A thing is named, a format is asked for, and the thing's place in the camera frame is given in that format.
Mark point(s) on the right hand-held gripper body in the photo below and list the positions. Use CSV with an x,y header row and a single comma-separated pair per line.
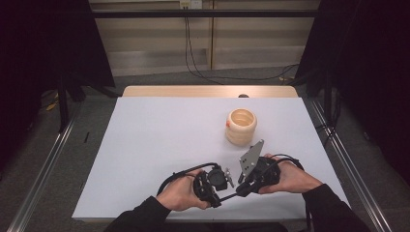
x,y
251,158

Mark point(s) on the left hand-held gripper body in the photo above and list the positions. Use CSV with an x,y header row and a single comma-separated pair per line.
x,y
212,179

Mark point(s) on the black pencil with orange tip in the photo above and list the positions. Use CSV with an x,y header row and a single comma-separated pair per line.
x,y
229,196

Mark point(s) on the cream ribbed cup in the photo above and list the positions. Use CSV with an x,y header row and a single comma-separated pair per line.
x,y
240,135

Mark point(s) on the person's left hand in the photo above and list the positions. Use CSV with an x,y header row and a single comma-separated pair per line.
x,y
180,195

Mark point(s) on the person's right hand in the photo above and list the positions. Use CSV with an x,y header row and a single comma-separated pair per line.
x,y
295,180

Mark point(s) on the dark round table knob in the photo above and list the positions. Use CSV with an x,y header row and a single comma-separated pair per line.
x,y
243,95

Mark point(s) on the small black floor item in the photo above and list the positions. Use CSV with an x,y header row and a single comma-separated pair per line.
x,y
86,137

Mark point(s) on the black curtain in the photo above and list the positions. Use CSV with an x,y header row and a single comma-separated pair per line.
x,y
370,64
48,48

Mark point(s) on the black horizontal metal bar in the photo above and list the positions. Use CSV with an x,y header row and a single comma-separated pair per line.
x,y
193,13

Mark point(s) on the yellow floor item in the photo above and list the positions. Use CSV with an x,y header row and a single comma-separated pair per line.
x,y
51,106

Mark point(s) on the metal floor rail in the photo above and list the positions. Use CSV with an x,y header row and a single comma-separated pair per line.
x,y
42,174
341,151

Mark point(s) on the black stand post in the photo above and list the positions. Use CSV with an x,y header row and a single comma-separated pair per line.
x,y
328,96
63,106

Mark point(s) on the white wall outlet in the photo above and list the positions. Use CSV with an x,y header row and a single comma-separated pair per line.
x,y
190,4

